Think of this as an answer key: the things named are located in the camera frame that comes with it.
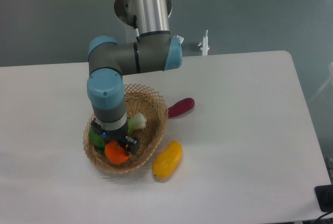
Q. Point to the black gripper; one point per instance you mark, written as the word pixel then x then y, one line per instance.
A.
pixel 130 144

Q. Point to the purple sweet potato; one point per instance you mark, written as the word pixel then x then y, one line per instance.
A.
pixel 181 107

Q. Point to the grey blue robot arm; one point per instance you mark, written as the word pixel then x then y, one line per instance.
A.
pixel 154 50

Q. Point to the orange fruit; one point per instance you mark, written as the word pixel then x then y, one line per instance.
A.
pixel 115 153

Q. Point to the yellow mango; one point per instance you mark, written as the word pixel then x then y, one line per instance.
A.
pixel 167 161

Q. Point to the green bok choy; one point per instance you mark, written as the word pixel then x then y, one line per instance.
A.
pixel 137 122

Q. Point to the black device at table edge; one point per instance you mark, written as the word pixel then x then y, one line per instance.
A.
pixel 324 197

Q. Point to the woven wicker basket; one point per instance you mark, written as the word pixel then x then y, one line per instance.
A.
pixel 143 99

